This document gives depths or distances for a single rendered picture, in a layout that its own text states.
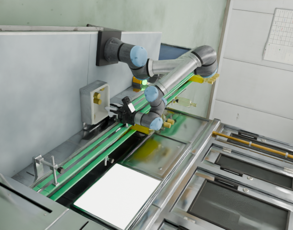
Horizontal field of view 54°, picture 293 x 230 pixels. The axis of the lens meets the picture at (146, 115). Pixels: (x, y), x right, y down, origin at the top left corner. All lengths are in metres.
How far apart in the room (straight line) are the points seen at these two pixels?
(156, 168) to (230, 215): 0.51
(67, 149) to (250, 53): 6.46
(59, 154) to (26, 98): 0.38
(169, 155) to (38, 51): 1.04
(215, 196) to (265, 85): 6.22
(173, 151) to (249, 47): 5.89
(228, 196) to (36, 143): 1.12
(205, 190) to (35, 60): 1.18
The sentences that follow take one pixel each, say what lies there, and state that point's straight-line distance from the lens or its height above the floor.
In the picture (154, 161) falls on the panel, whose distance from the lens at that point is 1.88.
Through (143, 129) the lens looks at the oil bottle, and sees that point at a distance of 1.96.
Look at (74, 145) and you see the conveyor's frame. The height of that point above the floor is 0.83.
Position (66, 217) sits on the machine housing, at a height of 1.26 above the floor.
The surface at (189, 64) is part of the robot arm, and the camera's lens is 1.60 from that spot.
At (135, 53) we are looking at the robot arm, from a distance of 1.70.
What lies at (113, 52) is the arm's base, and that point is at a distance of 1.77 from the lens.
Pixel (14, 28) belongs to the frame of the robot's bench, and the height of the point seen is 0.20.
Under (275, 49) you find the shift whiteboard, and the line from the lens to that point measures 7.56.
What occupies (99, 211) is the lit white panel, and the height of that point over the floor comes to 1.14.
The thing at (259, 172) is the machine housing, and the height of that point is 1.80.
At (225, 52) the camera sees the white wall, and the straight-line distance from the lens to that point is 7.80.
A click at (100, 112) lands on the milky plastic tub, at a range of 1.89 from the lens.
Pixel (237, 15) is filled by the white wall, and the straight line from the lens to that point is 7.59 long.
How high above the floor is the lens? 1.80
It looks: 24 degrees down
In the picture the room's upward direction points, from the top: 107 degrees clockwise
